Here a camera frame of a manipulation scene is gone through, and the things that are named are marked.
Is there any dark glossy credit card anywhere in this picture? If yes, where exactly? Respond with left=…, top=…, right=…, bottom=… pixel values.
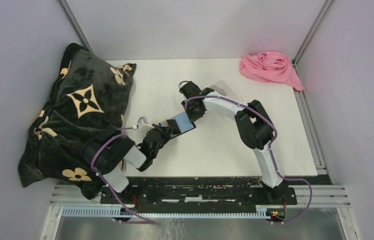
left=165, top=119, right=181, bottom=135

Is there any black leather card holder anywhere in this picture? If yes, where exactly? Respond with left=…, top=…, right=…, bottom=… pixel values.
left=159, top=112, right=196, bottom=139

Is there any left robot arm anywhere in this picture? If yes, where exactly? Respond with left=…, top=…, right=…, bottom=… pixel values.
left=81, top=124, right=174, bottom=204

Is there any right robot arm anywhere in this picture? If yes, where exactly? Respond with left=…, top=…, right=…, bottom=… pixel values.
left=178, top=81, right=288, bottom=204

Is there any white plastic bin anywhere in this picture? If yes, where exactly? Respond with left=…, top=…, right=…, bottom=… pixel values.
left=209, top=79, right=241, bottom=100

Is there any black floral pillow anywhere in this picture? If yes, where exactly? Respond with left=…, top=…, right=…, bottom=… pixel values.
left=18, top=43, right=137, bottom=199

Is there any pink crumpled cloth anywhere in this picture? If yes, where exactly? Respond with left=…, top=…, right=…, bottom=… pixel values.
left=239, top=51, right=306, bottom=92

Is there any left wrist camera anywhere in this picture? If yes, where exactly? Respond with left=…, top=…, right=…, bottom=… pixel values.
left=133, top=116, right=154, bottom=131

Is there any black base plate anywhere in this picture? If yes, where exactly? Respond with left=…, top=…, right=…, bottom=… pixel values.
left=118, top=176, right=297, bottom=214

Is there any white slotted cable duct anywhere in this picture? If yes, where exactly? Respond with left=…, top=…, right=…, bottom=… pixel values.
left=61, top=206, right=270, bottom=220

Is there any aluminium frame rail left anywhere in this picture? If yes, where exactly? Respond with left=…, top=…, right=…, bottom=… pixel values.
left=57, top=0, right=93, bottom=53

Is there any aluminium frame rail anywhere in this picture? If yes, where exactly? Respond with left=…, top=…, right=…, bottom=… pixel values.
left=57, top=0, right=93, bottom=53
left=292, top=0, right=335, bottom=68

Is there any aluminium frame rail right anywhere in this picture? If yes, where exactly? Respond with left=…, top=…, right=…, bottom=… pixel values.
left=292, top=0, right=335, bottom=68

